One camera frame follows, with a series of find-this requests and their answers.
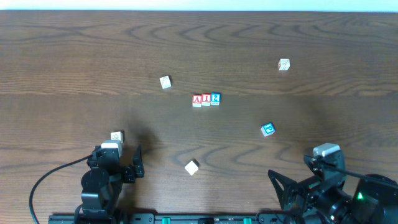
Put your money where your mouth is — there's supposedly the red letter A block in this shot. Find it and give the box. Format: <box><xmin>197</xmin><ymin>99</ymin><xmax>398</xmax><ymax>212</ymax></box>
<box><xmin>192</xmin><ymin>95</ymin><xmax>202</xmax><ymax>107</ymax></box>

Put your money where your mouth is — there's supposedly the red letter I block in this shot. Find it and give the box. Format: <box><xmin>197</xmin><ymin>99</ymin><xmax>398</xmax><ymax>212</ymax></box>
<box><xmin>201</xmin><ymin>93</ymin><xmax>211</xmax><ymax>106</ymax></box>

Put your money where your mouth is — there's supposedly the blue number 2 block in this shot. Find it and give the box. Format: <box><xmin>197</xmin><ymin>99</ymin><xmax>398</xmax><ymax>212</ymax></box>
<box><xmin>211</xmin><ymin>93</ymin><xmax>221</xmax><ymax>106</ymax></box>

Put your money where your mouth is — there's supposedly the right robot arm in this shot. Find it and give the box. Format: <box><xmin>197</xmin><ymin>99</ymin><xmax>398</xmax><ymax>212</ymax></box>
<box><xmin>268</xmin><ymin>151</ymin><xmax>397</xmax><ymax>223</ymax></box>

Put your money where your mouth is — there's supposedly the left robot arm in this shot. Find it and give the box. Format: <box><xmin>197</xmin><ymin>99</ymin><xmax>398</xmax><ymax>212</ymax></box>
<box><xmin>73</xmin><ymin>146</ymin><xmax>144</xmax><ymax>224</ymax></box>

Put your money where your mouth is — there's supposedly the wooden block with oval drawing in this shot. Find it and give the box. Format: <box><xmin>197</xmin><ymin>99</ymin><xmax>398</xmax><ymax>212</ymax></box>
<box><xmin>111</xmin><ymin>131</ymin><xmax>124</xmax><ymax>143</ymax></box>

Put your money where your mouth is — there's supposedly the plain wooden block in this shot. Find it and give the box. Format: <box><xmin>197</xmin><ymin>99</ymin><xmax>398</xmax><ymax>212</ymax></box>
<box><xmin>185</xmin><ymin>160</ymin><xmax>199</xmax><ymax>175</ymax></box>

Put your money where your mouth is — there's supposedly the blue letter P block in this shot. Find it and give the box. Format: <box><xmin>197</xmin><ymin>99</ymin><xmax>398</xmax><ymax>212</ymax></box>
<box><xmin>261</xmin><ymin>123</ymin><xmax>275</xmax><ymax>137</ymax></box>

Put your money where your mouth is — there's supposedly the wooden block with line drawing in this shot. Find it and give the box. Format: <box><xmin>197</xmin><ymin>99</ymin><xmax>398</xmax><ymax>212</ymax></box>
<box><xmin>159</xmin><ymin>76</ymin><xmax>172</xmax><ymax>89</ymax></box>

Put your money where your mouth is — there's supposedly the wooden block far right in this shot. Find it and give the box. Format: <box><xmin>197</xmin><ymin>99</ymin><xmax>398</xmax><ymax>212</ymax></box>
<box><xmin>278</xmin><ymin>58</ymin><xmax>290</xmax><ymax>71</ymax></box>

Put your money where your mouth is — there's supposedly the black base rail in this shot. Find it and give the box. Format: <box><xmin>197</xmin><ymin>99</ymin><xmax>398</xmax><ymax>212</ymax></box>
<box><xmin>48</xmin><ymin>211</ymin><xmax>288</xmax><ymax>224</ymax></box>

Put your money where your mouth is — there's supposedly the left black cable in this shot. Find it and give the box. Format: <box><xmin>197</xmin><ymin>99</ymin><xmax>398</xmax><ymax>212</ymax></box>
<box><xmin>29</xmin><ymin>154</ymin><xmax>94</xmax><ymax>224</ymax></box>

